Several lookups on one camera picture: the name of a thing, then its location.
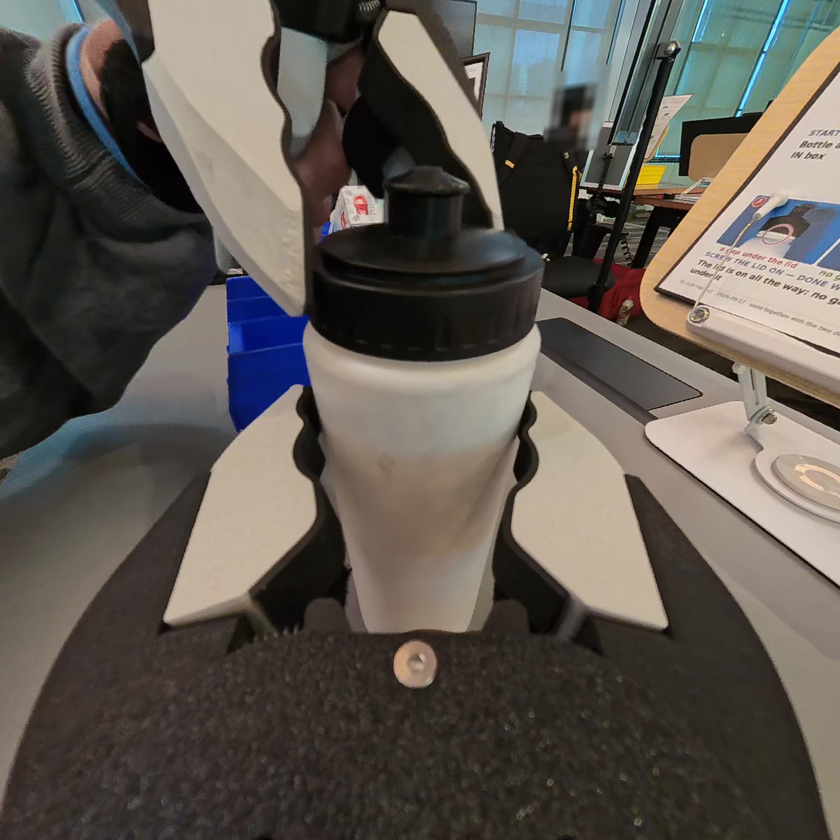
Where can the wooden clipboard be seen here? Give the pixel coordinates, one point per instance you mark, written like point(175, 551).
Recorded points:
point(722, 197)

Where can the black bottle lid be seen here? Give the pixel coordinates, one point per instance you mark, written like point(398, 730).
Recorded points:
point(426, 302)

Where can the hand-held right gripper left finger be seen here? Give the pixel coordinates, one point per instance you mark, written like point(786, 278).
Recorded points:
point(249, 525)

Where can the large black screen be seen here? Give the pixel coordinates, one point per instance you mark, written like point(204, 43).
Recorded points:
point(453, 26)

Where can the framed tag sign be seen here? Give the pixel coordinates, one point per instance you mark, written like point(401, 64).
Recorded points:
point(476, 79)

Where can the colourful puzzle box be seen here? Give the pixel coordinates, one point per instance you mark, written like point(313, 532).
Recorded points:
point(354, 210)

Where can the black office chair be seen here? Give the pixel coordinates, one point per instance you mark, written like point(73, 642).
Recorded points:
point(577, 275)

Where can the person's left forearm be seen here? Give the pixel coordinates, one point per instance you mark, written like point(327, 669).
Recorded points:
point(79, 262)

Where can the red bag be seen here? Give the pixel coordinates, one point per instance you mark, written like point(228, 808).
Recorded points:
point(623, 289)

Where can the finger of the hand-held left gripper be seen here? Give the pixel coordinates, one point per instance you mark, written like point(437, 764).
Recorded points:
point(446, 98)
point(223, 131)

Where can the white document stand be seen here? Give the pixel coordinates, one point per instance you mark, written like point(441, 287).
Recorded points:
point(695, 453)

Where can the yellow plastic bin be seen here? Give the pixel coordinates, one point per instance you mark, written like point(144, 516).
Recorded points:
point(649, 174)

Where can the person's left hand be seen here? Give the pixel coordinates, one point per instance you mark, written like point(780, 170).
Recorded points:
point(325, 177)

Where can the instruction sheet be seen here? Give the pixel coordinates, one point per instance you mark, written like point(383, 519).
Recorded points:
point(800, 262)

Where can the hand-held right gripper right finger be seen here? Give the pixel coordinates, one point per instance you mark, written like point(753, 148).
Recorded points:
point(584, 531)

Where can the white plastic bottle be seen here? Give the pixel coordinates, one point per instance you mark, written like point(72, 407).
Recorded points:
point(420, 426)

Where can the black tripod pole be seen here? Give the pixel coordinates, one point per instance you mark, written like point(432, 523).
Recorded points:
point(640, 151)

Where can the blue plastic bin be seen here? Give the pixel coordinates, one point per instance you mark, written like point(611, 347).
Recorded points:
point(262, 367)

